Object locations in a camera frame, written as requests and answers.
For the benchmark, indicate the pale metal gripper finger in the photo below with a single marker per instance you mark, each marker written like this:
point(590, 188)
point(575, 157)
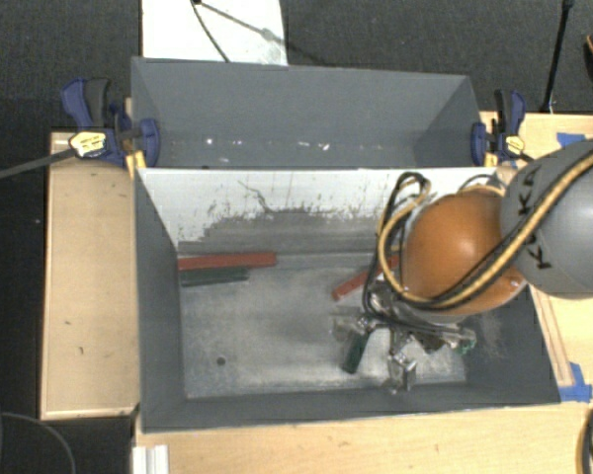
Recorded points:
point(363, 325)
point(401, 369)

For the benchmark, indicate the dark green flat block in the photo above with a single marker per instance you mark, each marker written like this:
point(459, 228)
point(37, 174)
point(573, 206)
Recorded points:
point(212, 276)
point(356, 356)

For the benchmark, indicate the red-brown flat block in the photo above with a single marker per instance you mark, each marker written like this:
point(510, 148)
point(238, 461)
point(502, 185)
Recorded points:
point(356, 283)
point(227, 260)

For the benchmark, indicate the grey metal bin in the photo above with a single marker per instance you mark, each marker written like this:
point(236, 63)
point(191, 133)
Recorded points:
point(277, 116)

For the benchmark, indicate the pale wood board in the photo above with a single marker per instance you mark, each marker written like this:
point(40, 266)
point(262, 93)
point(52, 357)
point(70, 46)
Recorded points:
point(89, 274)

